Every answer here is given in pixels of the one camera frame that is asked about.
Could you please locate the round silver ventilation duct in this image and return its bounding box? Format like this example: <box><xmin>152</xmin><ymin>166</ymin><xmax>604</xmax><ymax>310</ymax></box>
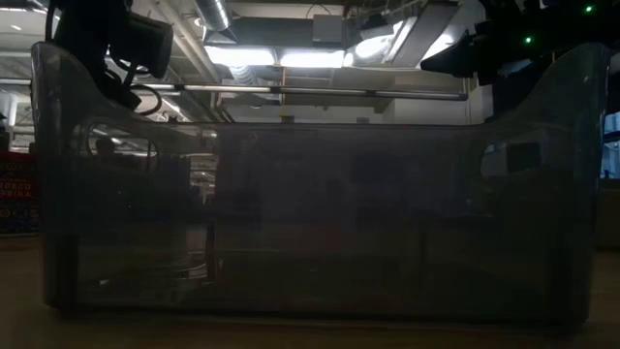
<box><xmin>193</xmin><ymin>0</ymin><xmax>233</xmax><ymax>33</ymax></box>

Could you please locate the smoky transparent plastic bin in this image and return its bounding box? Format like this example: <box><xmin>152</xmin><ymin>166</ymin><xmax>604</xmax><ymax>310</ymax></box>
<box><xmin>31</xmin><ymin>41</ymin><xmax>612</xmax><ymax>326</ymax></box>

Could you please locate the angled rectangular ceiling duct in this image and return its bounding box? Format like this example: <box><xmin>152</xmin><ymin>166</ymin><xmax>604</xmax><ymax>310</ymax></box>
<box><xmin>382</xmin><ymin>0</ymin><xmax>466</xmax><ymax>69</ymax></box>

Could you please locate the red paprika tin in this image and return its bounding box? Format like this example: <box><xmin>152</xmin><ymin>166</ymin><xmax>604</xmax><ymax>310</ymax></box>
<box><xmin>0</xmin><ymin>149</ymin><xmax>41</xmax><ymax>237</ymax></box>

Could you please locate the ceiling light panel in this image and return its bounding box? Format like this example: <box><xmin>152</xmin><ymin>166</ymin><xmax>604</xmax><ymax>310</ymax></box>
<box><xmin>203</xmin><ymin>45</ymin><xmax>346</xmax><ymax>69</ymax></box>

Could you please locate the horizontal metal pipe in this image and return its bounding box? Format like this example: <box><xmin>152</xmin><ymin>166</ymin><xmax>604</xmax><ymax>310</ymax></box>
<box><xmin>139</xmin><ymin>81</ymin><xmax>469</xmax><ymax>103</ymax></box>

